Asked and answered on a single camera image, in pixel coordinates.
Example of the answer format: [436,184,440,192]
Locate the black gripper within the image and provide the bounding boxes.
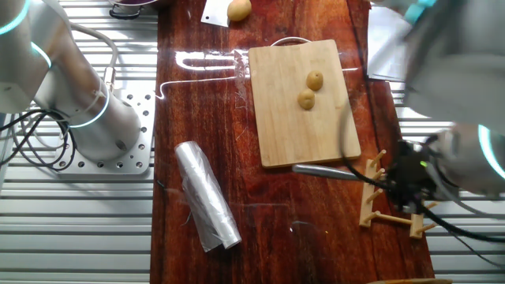
[388,140,440,214]

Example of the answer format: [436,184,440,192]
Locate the wooden peg rack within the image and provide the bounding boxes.
[357,148,440,241]

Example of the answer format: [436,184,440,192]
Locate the steel kitchen knife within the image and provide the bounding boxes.
[291,163,391,187]

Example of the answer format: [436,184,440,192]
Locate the small yellow potato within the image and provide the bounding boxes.
[305,69,324,92]
[297,88,316,111]

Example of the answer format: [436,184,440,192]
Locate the bamboo cutting board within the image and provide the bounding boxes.
[248,36,362,170]

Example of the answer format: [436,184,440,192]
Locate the printed paper sheets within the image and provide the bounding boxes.
[366,6,415,82]

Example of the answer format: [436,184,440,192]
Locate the clear plastic bag roll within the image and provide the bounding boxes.
[174,140,242,253]

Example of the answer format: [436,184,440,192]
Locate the dark red wooden board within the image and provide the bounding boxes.
[149,0,435,284]

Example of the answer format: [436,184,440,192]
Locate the large yellow potato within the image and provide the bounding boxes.
[226,0,253,22]

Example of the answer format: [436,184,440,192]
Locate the steel cleaver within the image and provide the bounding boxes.
[200,0,234,28]

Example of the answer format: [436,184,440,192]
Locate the stainless steel pot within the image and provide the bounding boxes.
[108,0,159,20]

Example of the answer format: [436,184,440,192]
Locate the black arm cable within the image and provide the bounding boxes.
[339,102,505,269]

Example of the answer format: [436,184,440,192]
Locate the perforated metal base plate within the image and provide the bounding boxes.
[58,88,157,176]

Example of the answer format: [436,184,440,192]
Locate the grey cable with connector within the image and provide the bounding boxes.
[66,21,119,92]

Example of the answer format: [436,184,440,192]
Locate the black base cable bundle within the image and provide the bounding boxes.
[0,108,78,171]

